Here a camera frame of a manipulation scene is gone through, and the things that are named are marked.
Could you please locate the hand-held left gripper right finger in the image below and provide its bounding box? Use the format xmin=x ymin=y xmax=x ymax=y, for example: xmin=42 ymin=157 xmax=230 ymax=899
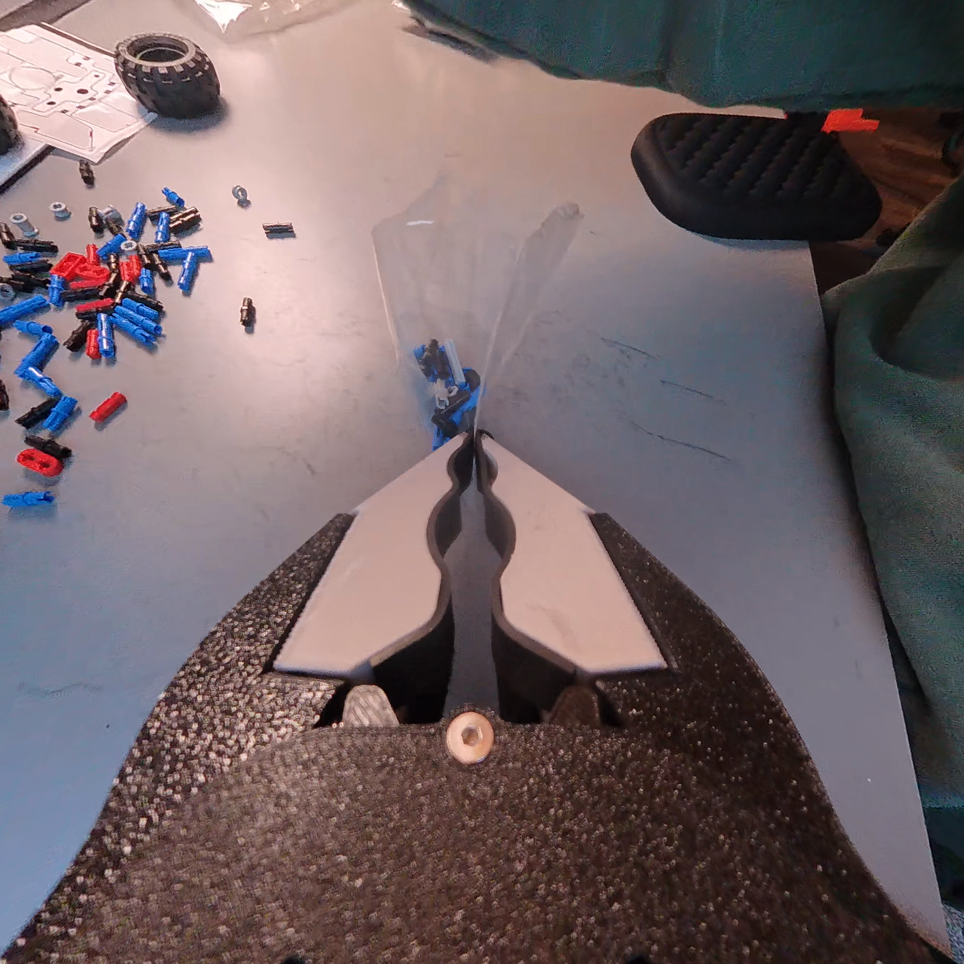
xmin=479 ymin=434 xmax=668 ymax=676

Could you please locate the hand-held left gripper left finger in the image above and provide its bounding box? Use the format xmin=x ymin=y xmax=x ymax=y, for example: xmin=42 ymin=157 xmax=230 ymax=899
xmin=276 ymin=434 xmax=480 ymax=680

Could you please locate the small cluster of toy pins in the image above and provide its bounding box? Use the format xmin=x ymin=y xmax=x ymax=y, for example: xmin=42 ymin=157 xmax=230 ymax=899
xmin=413 ymin=338 xmax=488 ymax=450

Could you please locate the clear plastic bag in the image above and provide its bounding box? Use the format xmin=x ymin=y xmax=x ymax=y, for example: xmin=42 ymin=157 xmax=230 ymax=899
xmin=193 ymin=1 xmax=355 ymax=34
xmin=371 ymin=171 xmax=585 ymax=453

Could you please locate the large pile of toy pins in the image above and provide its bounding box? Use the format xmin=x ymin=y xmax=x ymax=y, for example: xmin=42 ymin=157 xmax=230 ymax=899
xmin=1 ymin=181 xmax=298 ymax=430

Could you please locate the person's right forearm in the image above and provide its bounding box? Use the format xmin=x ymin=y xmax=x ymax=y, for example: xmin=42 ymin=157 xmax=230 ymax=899
xmin=400 ymin=1 xmax=964 ymax=109

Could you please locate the grey desk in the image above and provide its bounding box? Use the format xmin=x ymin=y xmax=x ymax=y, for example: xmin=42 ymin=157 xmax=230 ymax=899
xmin=1 ymin=1 xmax=942 ymax=964

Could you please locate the black padded armrest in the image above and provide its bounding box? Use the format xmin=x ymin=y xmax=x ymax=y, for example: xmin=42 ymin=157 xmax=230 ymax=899
xmin=630 ymin=112 xmax=884 ymax=242

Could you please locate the white sticker sheet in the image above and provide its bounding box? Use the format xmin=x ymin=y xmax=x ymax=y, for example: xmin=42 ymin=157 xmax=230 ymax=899
xmin=1 ymin=22 xmax=156 ymax=165

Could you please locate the crumpled clear plastic bag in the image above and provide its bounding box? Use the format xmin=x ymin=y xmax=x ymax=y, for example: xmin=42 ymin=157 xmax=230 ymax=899
xmin=193 ymin=1 xmax=355 ymax=34

